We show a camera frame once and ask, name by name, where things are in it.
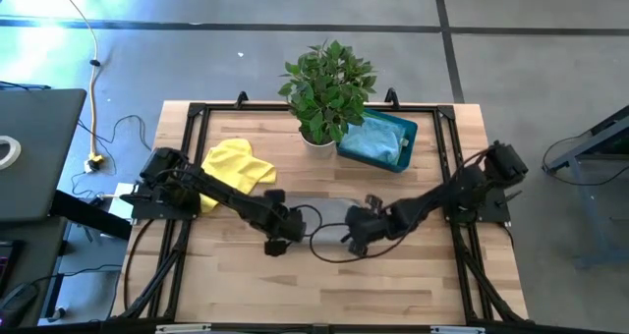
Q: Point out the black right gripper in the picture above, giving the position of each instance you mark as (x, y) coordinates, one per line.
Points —
(366, 226)

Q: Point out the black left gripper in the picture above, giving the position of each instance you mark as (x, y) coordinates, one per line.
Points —
(285, 223)

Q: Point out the grey microfiber towel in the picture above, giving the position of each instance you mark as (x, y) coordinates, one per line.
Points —
(329, 211)

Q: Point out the yellow microfiber towel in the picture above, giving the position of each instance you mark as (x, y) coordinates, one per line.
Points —
(238, 169)

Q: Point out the blue microfiber towel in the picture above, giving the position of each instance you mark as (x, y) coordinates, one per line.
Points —
(373, 140)

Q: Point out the teal plastic bin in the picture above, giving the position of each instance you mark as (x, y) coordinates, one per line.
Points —
(410, 142)

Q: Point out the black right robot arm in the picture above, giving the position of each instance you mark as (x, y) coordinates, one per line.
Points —
(442, 196)

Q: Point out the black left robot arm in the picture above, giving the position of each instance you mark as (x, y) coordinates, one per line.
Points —
(216, 191)

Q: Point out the green plant in white pot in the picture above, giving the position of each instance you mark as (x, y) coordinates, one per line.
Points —
(326, 93)

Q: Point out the white box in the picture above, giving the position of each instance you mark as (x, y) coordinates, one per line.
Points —
(118, 206)

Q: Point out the black desk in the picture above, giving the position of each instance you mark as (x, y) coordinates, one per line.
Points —
(88, 213)

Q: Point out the white power strip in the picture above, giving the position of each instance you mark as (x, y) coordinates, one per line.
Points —
(94, 163)

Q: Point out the white tape roll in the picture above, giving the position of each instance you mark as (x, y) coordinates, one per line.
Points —
(17, 152)

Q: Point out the black computer mouse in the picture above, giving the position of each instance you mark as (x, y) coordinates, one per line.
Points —
(17, 302)

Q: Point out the black keyboard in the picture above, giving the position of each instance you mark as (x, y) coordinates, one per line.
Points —
(7, 265)

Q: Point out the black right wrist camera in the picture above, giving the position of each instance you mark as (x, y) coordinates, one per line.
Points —
(373, 202)

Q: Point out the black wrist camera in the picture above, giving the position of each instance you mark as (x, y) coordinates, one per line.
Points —
(373, 202)
(275, 195)

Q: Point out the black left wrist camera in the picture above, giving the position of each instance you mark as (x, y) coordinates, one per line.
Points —
(275, 195)

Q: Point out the black aluminium table frame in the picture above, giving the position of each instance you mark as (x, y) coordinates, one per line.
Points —
(245, 107)

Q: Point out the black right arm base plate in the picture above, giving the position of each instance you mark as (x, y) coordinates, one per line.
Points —
(494, 211)

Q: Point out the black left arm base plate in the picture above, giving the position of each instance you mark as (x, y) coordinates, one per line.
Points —
(147, 211)

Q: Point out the silver bracket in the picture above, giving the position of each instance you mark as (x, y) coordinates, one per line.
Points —
(184, 328)
(457, 330)

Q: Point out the grey metal table frame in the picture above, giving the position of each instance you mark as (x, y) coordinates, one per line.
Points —
(582, 201)

